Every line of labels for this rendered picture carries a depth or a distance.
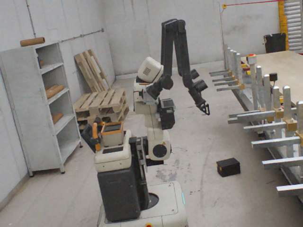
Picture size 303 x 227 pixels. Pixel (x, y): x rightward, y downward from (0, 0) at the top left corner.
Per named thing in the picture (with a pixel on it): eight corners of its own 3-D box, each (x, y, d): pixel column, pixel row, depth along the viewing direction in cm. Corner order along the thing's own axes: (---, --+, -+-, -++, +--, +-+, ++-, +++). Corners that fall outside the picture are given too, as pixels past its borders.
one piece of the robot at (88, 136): (98, 162, 255) (78, 137, 250) (103, 144, 289) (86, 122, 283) (111, 153, 253) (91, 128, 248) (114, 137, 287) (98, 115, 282)
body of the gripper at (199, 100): (203, 100, 245) (197, 91, 243) (207, 102, 235) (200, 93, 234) (195, 105, 245) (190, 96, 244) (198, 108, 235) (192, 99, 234)
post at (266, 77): (268, 138, 265) (264, 75, 252) (267, 136, 269) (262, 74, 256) (273, 137, 265) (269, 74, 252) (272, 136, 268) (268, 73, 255)
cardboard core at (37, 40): (19, 40, 444) (41, 37, 441) (22, 40, 452) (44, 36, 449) (21, 47, 447) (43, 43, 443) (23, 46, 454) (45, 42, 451)
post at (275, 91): (278, 155, 242) (273, 87, 229) (276, 153, 246) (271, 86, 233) (283, 155, 242) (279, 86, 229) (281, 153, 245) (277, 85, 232)
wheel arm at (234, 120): (228, 125, 261) (227, 119, 259) (227, 124, 264) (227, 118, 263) (289, 117, 256) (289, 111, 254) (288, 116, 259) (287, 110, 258)
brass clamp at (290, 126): (287, 132, 204) (287, 123, 202) (280, 124, 217) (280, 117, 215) (298, 130, 203) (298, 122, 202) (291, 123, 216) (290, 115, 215)
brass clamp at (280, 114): (276, 119, 228) (275, 111, 226) (271, 113, 241) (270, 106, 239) (286, 117, 227) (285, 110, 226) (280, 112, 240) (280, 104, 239)
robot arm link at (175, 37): (170, 20, 272) (171, 20, 261) (177, 19, 272) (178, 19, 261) (178, 75, 283) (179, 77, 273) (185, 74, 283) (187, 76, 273)
